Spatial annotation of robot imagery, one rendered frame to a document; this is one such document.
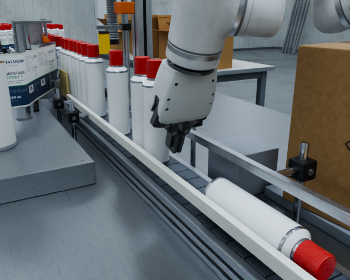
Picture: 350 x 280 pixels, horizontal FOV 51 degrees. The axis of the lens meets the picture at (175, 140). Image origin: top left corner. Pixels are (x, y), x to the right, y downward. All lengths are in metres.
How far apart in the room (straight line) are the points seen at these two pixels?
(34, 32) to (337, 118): 1.06
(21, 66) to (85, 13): 8.98
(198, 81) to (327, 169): 0.25
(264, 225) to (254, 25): 0.26
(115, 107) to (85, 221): 0.33
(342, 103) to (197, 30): 0.24
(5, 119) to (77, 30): 9.16
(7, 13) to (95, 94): 8.69
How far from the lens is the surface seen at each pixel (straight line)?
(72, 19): 9.97
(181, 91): 0.57
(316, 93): 0.61
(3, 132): 0.88
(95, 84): 1.06
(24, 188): 0.76
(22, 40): 1.39
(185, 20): 0.52
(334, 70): 0.59
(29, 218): 0.70
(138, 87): 0.74
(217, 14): 0.52
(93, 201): 0.72
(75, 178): 0.77
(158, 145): 0.72
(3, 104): 0.88
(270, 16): 0.53
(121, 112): 0.89
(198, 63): 0.54
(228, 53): 2.77
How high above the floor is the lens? 1.17
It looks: 19 degrees down
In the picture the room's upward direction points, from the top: straight up
